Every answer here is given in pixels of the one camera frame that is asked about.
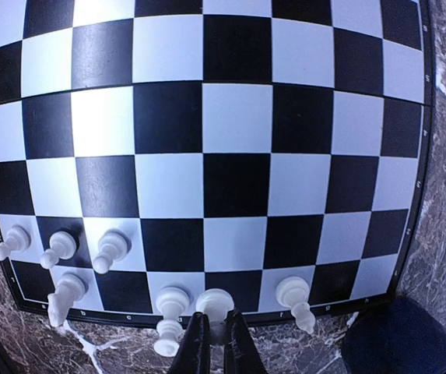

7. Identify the white chess king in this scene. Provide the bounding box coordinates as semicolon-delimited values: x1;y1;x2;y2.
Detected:
195;288;234;345

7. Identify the black and white chessboard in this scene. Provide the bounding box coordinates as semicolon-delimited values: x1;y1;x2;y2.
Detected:
0;1;434;326

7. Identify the dark blue enamel mug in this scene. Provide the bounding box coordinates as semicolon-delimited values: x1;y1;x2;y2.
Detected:
341;297;446;373

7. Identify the white chess queen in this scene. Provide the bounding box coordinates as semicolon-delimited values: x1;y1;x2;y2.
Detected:
153;287;191;357

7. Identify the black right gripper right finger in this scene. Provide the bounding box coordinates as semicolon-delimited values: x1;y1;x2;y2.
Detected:
223;309;268;374

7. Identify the white chess pawn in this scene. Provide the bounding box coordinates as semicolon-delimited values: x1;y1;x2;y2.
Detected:
40;231;77;270
92;229;130;274
0;225;31;261

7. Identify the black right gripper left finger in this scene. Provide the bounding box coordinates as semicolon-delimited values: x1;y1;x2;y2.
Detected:
167;312;211;374

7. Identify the white chess knight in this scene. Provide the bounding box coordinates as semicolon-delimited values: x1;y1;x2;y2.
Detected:
47;273;87;327

